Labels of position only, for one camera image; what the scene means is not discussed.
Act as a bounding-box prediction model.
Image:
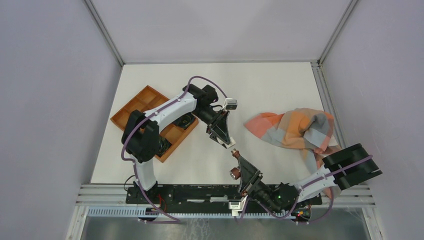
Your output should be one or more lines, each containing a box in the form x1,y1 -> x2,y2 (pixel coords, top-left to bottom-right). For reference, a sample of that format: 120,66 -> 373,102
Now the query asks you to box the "black cable coil middle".
173,114 -> 196,131

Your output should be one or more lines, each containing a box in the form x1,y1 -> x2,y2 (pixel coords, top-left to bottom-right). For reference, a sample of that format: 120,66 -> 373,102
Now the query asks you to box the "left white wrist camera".
222,98 -> 238,111

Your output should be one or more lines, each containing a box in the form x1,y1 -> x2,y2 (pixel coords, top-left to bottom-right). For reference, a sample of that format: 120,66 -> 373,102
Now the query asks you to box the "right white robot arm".
230,143 -> 383,213

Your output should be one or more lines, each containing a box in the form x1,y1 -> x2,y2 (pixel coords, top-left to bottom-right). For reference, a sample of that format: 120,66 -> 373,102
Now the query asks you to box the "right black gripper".
237,156 -> 281,214

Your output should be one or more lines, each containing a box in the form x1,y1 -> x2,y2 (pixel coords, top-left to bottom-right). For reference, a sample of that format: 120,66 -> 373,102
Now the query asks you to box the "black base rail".
125,184 -> 323,214

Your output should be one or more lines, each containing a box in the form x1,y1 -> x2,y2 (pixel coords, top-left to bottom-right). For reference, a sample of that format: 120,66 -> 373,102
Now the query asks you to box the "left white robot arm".
121,84 -> 238,204

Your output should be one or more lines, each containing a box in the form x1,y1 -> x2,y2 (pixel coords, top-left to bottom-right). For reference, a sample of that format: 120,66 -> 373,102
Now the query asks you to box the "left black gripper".
191,106 -> 230,149

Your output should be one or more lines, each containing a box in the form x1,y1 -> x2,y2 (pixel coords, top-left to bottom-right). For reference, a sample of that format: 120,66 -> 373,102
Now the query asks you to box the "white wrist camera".
222,98 -> 238,111
228,195 -> 249,220

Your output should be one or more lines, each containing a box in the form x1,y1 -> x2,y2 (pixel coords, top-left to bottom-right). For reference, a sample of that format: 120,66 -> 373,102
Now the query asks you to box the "black cable coil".
173,114 -> 196,131
154,139 -> 173,157

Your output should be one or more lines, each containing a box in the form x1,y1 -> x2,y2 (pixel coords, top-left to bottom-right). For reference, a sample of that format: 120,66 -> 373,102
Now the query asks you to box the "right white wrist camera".
228,195 -> 249,220

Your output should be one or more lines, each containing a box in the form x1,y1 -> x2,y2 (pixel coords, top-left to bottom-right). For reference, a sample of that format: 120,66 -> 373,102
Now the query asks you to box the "black cable coil lower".
154,139 -> 173,157

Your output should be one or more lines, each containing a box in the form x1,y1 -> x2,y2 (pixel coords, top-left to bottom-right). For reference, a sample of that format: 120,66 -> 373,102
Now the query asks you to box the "orange compartment tray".
110,85 -> 199,163

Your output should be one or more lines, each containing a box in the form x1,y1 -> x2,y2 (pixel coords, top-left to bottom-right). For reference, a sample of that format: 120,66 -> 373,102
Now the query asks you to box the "brown water faucet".
229,148 -> 241,180

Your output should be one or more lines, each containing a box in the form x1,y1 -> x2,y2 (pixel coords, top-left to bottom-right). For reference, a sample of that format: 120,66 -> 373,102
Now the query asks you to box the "aluminium frame rail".
65,184 -> 380,240

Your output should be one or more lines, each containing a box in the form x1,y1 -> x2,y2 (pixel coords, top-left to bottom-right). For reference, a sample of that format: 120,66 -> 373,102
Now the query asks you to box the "orange grey checkered cloth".
244,108 -> 342,173

